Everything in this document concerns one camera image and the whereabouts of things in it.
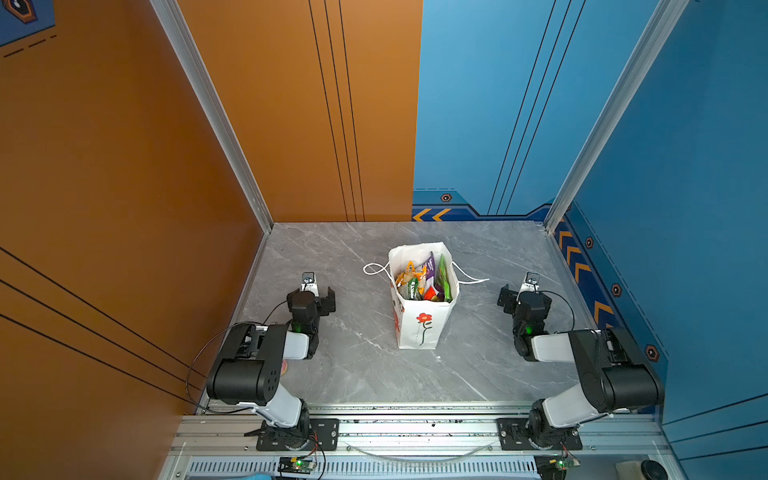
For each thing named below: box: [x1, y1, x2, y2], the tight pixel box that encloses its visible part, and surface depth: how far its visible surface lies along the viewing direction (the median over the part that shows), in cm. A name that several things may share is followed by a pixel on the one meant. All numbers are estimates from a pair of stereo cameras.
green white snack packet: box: [408, 277, 419, 300], surface depth 77 cm
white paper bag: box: [363, 242, 489, 350], surface depth 78 cm
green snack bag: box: [438, 254, 453, 301], surface depth 81 cm
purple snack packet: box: [424, 251, 445, 301], surface depth 82 cm
